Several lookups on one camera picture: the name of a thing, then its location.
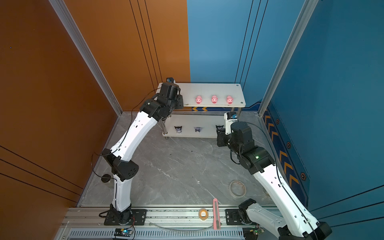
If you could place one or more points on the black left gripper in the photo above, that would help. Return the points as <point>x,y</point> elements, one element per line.
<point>179,99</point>

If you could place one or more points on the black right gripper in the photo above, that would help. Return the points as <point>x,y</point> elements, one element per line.
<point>221,136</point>

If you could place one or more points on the black purple figurine toy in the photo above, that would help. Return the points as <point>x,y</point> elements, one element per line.
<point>219,127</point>

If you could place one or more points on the pink pig toy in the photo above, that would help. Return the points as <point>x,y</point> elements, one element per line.
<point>214,99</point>
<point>229,100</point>
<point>199,100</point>

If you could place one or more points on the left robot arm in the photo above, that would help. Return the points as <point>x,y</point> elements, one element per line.
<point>119,157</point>

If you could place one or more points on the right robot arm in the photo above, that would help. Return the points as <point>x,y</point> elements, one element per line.
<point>295,221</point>

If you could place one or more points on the white two-tier shelf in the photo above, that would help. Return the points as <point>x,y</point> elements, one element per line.
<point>194,115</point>

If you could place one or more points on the clear tape roll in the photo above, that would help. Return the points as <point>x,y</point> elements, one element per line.
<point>237,189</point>

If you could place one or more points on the small beige tape roll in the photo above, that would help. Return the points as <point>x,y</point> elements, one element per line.
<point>203,214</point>

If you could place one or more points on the pink utility knife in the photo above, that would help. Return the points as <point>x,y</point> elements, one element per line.
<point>216,212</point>

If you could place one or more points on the right circuit board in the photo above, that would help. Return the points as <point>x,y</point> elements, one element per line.
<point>251,234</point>

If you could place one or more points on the green circuit board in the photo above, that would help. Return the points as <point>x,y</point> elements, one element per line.
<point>123,233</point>

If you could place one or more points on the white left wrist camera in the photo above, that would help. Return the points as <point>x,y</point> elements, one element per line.
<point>171,80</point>

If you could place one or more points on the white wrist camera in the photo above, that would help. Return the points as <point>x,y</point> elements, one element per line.
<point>171,80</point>
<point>230,118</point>

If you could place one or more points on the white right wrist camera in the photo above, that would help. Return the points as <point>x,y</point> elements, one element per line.
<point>230,118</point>

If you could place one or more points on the aluminium corner post left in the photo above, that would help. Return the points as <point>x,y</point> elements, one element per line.
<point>76,36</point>

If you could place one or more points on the aluminium corner post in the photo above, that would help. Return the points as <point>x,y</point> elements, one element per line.
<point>76,36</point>
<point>291,45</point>

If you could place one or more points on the aluminium corner post right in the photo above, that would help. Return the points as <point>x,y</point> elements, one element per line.
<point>291,45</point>

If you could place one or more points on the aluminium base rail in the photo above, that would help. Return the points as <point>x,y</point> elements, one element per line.
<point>151,223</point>

